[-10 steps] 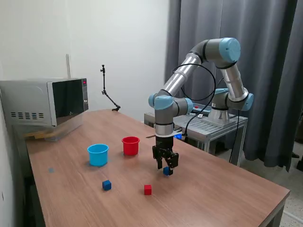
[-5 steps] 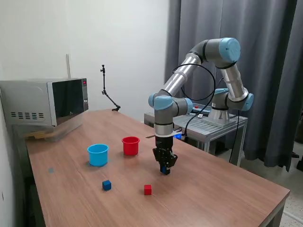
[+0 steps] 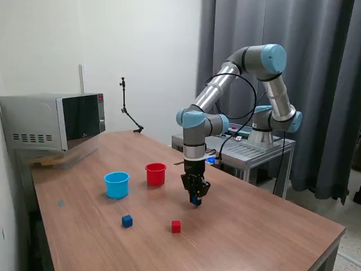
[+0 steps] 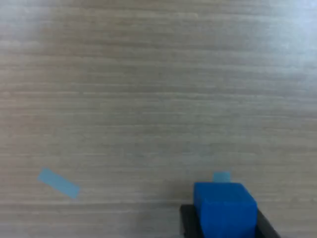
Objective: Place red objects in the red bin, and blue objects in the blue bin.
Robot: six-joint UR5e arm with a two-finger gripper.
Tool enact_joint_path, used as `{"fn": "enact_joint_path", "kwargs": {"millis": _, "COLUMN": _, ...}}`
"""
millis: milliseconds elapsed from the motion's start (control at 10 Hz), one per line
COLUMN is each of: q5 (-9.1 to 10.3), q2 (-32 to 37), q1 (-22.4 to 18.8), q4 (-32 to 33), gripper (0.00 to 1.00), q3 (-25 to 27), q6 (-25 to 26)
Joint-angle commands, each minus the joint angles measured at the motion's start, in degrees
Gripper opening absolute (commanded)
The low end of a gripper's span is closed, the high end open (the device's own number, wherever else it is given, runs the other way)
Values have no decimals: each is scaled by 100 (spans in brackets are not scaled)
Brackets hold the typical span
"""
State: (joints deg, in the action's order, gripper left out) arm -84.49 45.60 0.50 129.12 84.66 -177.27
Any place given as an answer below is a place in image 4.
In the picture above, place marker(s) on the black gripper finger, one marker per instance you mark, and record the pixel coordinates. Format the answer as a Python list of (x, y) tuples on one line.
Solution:
[(189, 223), (266, 229)]

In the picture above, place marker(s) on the small blue cube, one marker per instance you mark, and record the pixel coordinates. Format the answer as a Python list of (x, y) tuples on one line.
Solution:
[(223, 210)]

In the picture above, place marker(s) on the blue tape piece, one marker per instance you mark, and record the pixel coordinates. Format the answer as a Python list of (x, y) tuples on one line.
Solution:
[(221, 177), (58, 183)]

